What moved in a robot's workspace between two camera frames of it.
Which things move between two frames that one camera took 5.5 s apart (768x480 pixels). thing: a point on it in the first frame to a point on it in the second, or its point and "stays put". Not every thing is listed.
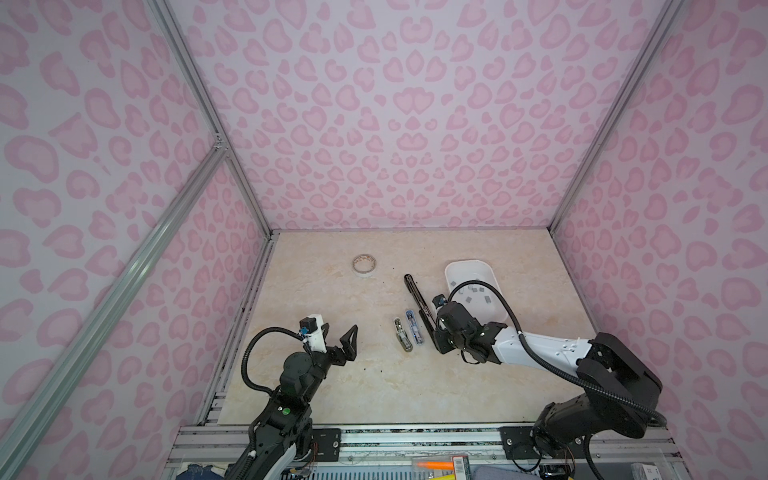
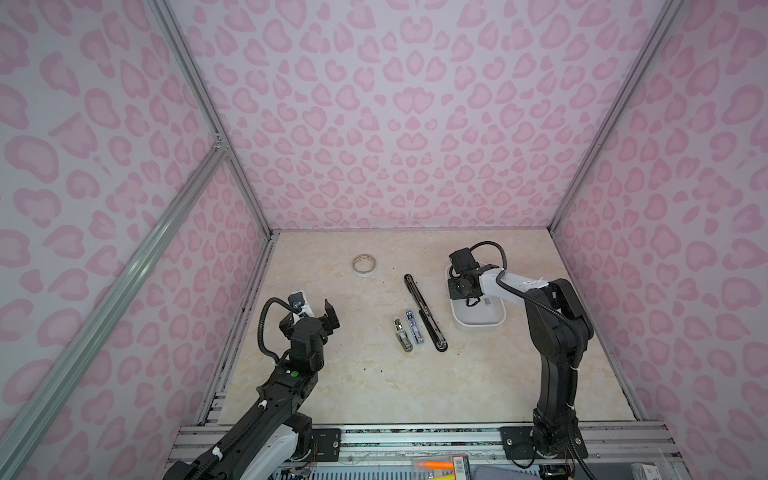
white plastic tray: x=479 y=298 stays put
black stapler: x=424 y=309 stays put
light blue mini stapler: x=414 y=326 stays put
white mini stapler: x=402 y=336 stays put
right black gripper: x=439 y=342 to x=452 y=291
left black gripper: x=348 y=353 to x=332 y=321
